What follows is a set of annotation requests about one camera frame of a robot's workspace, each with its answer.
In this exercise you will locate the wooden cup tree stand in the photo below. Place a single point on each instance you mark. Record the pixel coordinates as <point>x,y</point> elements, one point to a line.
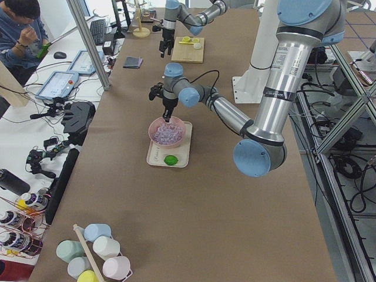
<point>136,27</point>

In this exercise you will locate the aluminium frame post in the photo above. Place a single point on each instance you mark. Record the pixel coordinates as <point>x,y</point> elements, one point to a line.
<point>78,16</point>

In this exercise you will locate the black computer mouse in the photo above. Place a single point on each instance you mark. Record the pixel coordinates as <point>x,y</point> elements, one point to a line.
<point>59,55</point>

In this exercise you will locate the black keyboard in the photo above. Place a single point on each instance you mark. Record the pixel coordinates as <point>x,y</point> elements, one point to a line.
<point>97,30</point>

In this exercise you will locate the grey cup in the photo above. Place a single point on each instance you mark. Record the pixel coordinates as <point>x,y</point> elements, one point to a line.
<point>77,266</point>

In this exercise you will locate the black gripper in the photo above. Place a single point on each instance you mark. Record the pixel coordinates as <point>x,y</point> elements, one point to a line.
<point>169,103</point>
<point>167,34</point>

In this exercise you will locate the white cup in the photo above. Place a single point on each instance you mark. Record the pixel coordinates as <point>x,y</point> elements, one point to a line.
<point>106,247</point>

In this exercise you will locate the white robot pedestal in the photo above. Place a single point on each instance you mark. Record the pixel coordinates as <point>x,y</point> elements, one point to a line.
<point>249,87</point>

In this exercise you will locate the mint green cup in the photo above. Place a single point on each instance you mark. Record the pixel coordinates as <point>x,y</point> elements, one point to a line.
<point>67,250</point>

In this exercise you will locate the light blue cup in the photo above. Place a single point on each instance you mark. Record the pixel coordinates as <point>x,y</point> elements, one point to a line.
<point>95,230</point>

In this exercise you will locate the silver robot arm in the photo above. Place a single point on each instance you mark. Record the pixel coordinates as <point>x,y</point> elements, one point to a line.
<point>176,11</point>
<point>288,32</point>

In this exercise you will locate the bamboo cutting board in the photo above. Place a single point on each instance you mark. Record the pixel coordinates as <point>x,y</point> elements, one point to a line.
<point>186,53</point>

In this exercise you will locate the grey folded cloth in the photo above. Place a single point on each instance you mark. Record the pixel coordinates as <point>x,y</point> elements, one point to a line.
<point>133,62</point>

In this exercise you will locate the near teach pendant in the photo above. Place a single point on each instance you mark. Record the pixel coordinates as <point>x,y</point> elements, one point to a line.
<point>58,85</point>

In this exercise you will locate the yellow cup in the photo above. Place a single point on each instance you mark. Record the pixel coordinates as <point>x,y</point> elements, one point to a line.
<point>87,276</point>

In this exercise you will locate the pink bowl of ice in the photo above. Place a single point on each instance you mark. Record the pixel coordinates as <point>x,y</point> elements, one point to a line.
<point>167,134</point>

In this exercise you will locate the far teach pendant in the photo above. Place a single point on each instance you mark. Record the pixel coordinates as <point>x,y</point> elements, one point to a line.
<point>82,64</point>

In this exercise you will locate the pink cup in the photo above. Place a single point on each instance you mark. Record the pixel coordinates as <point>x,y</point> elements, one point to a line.
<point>117,268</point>

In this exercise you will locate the green lime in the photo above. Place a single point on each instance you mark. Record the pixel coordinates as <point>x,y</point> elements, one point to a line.
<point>171,160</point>

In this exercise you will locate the copper wire bottle rack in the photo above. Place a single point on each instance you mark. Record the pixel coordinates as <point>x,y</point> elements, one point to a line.
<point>23,225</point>

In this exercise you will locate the cream rabbit tray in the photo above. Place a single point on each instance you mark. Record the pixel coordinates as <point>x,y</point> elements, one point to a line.
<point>156,155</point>

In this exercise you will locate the teach pendant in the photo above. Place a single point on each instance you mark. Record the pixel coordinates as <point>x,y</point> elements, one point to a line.
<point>82,64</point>
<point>58,85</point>

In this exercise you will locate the black bracket device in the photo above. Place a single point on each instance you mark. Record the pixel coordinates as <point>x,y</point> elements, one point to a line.
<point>76,120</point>

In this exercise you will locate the seated person in blue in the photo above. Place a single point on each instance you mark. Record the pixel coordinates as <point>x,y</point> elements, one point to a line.
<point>22,37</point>

